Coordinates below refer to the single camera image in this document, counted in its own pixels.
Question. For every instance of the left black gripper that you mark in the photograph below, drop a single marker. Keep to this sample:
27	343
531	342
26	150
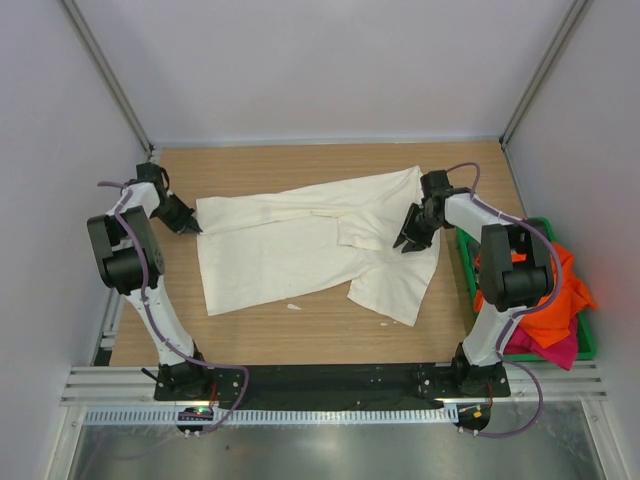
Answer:
185	215

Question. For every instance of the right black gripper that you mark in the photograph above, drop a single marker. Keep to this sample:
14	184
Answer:
417	241

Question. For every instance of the cream white t shirt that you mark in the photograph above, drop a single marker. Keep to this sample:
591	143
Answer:
263	248

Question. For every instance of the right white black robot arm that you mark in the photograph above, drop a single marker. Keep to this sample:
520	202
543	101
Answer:
519	273

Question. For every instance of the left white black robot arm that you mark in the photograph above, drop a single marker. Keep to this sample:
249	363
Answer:
173	344

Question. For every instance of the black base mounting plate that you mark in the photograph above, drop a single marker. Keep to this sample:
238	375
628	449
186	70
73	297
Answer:
330	385

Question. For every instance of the orange t shirt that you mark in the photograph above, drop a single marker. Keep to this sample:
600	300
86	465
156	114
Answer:
551	326

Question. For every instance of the magenta t shirt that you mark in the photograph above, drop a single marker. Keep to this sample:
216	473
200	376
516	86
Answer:
562	353

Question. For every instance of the white slotted cable duct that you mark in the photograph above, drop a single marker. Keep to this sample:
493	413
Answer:
184	416

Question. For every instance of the aluminium front frame rail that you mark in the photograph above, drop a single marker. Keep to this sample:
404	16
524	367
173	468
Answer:
129	386

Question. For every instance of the left aluminium corner post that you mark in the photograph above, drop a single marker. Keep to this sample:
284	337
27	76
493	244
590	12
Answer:
103	67

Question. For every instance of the aluminium corner post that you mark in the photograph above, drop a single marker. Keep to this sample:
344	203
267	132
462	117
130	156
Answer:
560	39
103	67

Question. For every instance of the right aluminium corner post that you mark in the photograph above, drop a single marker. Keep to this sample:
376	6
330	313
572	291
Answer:
560	39

